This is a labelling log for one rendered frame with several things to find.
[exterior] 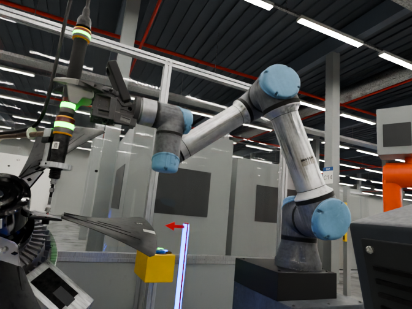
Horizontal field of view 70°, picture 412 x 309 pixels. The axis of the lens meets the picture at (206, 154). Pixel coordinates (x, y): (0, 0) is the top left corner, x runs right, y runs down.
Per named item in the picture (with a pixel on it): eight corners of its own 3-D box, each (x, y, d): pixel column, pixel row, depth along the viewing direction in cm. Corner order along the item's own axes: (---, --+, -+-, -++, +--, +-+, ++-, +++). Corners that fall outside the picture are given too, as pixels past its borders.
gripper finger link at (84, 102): (49, 106, 75) (87, 112, 76) (54, 84, 76) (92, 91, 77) (54, 110, 78) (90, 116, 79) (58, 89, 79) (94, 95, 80)
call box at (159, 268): (133, 276, 110) (137, 246, 112) (159, 276, 114) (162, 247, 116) (143, 287, 96) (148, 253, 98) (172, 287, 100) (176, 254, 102)
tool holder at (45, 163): (27, 165, 70) (36, 126, 72) (55, 170, 76) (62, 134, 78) (51, 165, 65) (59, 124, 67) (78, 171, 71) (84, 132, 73)
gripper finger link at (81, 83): (80, 83, 69) (115, 95, 75) (81, 77, 69) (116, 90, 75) (73, 88, 73) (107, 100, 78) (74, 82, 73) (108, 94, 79)
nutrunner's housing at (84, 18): (41, 177, 69) (76, 5, 78) (56, 179, 72) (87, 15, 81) (51, 178, 67) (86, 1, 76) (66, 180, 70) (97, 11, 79)
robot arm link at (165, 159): (176, 176, 90) (180, 141, 92) (179, 171, 79) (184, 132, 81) (149, 173, 88) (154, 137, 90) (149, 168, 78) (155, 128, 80)
